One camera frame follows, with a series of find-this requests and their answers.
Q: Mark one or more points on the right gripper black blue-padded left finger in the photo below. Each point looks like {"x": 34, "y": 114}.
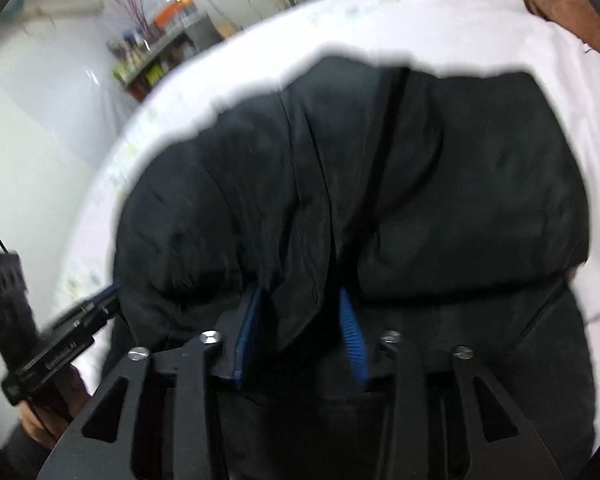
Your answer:
{"x": 236, "y": 327}

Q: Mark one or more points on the orange-lidded clear box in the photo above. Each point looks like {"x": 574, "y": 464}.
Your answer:
{"x": 171, "y": 10}

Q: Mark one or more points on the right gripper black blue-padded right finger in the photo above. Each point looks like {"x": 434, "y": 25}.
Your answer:
{"x": 353, "y": 341}

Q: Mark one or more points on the cluttered wooden shelf unit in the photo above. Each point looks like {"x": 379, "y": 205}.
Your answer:
{"x": 141, "y": 64}

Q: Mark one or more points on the black hooded jacket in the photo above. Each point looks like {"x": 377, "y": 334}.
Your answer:
{"x": 449, "y": 209}

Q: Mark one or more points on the person's left hand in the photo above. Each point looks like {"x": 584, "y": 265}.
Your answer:
{"x": 46, "y": 424}

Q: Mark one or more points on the pink floral bed sheet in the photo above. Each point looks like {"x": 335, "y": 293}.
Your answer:
{"x": 440, "y": 37}

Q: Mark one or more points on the purple dried flower branches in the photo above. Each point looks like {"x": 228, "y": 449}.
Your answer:
{"x": 135, "y": 11}

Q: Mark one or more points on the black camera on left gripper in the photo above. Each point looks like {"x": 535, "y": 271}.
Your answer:
{"x": 18, "y": 332}

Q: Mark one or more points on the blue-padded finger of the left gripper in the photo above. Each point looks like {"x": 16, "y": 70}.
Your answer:
{"x": 93, "y": 313}

